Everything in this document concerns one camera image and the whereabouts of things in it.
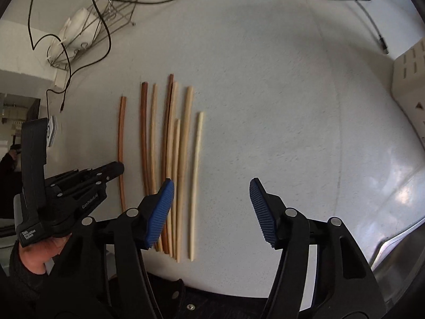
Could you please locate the light wooden chopstick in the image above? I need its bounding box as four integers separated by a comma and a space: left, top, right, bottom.
189, 112, 205, 261

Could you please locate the left hand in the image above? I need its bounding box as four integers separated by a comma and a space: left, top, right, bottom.
19, 235, 71, 275

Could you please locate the cream plastic utensil holder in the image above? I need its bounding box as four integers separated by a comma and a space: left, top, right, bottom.
391, 38, 425, 143

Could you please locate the tan wooden chopstick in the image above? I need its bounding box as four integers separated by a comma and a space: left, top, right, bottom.
176, 86, 194, 262

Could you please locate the tan long chopstick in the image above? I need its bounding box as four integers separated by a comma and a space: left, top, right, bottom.
166, 83, 175, 257

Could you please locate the wire dish rack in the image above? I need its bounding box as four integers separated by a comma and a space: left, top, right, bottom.
47, 0, 138, 70

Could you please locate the dark brown long chopstick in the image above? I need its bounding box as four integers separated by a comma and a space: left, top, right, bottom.
161, 73, 174, 255

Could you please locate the reddish brown chopstick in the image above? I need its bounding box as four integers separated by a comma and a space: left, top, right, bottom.
117, 96, 127, 212

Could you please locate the steel sink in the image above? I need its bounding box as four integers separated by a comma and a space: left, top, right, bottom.
369, 220, 424, 309

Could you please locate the black cable long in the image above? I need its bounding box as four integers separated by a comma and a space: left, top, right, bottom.
27, 0, 389, 114

